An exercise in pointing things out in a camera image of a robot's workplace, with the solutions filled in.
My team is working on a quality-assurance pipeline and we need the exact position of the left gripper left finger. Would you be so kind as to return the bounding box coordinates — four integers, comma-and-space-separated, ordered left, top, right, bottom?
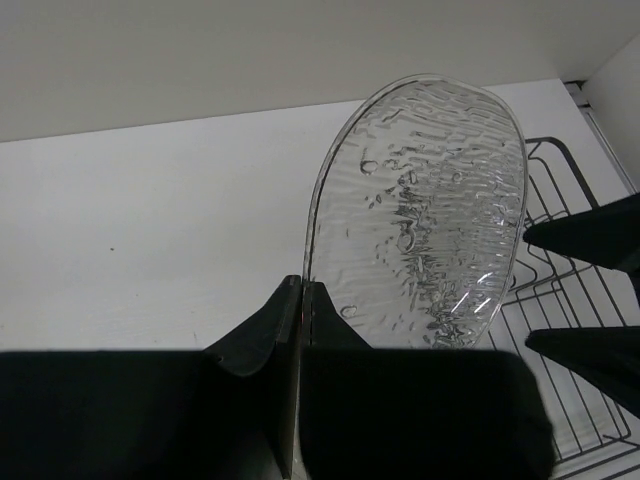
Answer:
1, 276, 301, 479

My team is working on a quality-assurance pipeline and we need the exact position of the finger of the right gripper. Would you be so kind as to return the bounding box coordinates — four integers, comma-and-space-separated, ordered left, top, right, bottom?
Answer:
525, 327, 639, 415
523, 193, 639, 277

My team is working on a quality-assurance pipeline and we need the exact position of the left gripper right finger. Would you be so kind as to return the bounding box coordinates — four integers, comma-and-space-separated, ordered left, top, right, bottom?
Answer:
299, 282, 555, 479

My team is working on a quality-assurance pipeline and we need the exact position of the clear plate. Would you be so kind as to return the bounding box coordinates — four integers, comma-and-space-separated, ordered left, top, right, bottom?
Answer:
292, 73, 529, 480

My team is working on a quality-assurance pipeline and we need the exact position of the metal wire dish rack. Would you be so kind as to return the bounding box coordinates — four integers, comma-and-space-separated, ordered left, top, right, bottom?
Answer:
481, 137, 639, 479

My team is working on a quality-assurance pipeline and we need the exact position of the aluminium rail right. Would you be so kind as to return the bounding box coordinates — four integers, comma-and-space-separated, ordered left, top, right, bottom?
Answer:
564, 81, 639, 193

